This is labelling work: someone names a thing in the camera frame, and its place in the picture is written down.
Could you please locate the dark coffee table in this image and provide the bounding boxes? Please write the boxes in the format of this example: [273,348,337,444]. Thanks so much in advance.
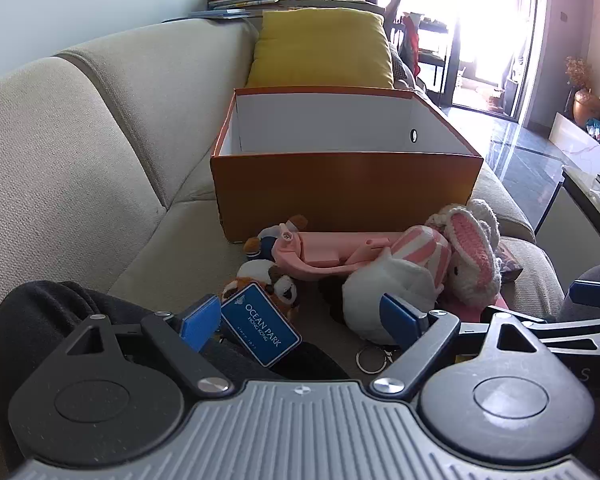
[532,164,600,281]

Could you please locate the red cloth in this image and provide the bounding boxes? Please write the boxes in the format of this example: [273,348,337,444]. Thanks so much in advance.
[400,12,422,78]

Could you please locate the orange cardboard box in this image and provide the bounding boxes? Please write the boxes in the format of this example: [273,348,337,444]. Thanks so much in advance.
[210,86,485,245]

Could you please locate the white low cabinet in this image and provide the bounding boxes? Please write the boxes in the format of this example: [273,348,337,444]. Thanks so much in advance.
[550,112,600,177]

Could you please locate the person's left leg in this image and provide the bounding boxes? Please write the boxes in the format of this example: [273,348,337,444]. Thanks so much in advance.
[0,280,351,461]

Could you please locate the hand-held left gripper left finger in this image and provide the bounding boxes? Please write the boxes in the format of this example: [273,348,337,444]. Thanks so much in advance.
[67,294,235,395]

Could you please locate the pink folding holder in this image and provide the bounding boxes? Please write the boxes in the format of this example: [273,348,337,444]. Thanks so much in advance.
[272,220,416,281]

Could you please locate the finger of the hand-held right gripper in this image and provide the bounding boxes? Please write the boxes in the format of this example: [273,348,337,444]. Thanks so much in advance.
[522,312,600,353]
[570,279,600,312]

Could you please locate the small navy bird plush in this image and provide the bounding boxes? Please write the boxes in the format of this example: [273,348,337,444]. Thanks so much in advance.
[243,215,311,263]

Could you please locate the brown patterned packet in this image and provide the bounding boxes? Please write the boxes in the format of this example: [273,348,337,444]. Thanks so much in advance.
[497,240,524,282]

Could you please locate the yellow cushion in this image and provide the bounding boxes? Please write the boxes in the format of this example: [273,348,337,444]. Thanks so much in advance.
[245,7,396,92]

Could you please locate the beige fabric sofa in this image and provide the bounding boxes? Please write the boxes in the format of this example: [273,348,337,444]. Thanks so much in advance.
[0,7,566,480]

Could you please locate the crocheted bunny doll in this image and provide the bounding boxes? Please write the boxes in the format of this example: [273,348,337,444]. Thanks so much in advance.
[425,199,503,308]

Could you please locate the red panda plush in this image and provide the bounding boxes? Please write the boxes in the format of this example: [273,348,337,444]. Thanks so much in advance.
[222,260,303,326]

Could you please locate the white rabbit plush striped ears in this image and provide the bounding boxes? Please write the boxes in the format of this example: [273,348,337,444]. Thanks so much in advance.
[320,225,453,346]

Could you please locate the blue folder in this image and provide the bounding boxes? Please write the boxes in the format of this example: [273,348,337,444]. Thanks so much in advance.
[190,7,262,19]

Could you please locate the black metal rack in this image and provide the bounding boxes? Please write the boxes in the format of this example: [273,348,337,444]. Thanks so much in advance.
[412,12,465,107]

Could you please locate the metal key ring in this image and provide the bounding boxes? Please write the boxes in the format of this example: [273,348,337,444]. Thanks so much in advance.
[356,345,396,375]

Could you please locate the dried flowers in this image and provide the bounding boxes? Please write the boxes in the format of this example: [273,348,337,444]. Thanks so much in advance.
[565,56,594,92]

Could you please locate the office chair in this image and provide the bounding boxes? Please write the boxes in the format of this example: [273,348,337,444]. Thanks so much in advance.
[384,0,407,42]

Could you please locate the grey patterned cushion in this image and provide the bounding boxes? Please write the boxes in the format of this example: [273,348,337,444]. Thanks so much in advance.
[390,45,417,87]

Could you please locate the copper vase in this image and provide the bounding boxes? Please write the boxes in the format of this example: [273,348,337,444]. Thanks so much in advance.
[573,88,600,127]

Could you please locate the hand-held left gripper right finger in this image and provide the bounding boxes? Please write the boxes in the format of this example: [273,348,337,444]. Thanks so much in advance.
[370,294,561,395]

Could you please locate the blue rectangular tag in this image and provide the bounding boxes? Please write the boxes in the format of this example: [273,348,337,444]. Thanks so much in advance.
[220,282,302,368]

